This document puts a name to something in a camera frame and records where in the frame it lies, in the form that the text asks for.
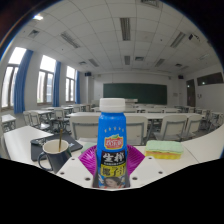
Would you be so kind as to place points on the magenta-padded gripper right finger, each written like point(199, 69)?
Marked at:
point(145, 168)

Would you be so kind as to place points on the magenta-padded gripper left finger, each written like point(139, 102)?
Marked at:
point(76, 168)

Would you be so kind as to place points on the blue drink bottle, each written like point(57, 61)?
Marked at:
point(112, 133)

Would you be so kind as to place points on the dark blue mug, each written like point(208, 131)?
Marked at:
point(58, 158)

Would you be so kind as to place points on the black laptop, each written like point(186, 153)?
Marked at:
point(75, 144)

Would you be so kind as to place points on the green and yellow sponge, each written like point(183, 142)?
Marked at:
point(164, 149)

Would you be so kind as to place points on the thin stick in mug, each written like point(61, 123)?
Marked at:
point(60, 138)

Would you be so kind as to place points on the group of classroom chairs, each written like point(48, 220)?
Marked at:
point(173, 126)

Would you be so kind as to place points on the green blackboard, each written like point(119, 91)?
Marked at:
point(135, 93)

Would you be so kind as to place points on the blue curtain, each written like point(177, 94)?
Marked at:
point(22, 83)
point(57, 85)
point(77, 88)

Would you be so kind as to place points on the dark wooden door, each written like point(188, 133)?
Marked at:
point(191, 93)

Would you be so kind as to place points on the group of ceiling lights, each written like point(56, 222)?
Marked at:
point(125, 28)

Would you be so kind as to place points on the black wall speaker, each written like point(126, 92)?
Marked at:
point(180, 76)
point(88, 74)

